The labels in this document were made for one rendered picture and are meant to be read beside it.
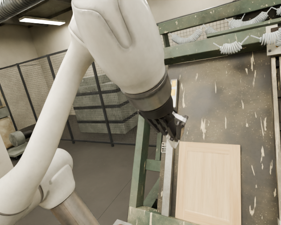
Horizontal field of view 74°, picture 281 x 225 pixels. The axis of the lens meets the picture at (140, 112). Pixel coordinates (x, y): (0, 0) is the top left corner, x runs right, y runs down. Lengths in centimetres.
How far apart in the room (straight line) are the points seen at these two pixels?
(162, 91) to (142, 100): 4
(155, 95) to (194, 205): 108
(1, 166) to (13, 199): 400
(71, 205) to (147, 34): 64
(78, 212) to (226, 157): 88
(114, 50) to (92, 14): 5
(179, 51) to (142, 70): 121
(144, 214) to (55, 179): 86
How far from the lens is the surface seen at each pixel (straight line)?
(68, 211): 76
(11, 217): 61
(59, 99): 44
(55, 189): 71
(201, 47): 144
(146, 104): 33
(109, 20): 24
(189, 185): 132
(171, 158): 133
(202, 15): 192
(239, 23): 185
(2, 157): 451
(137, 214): 147
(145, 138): 146
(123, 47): 25
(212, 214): 132
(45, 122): 45
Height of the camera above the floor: 188
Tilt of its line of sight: 15 degrees down
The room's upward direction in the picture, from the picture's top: 10 degrees counter-clockwise
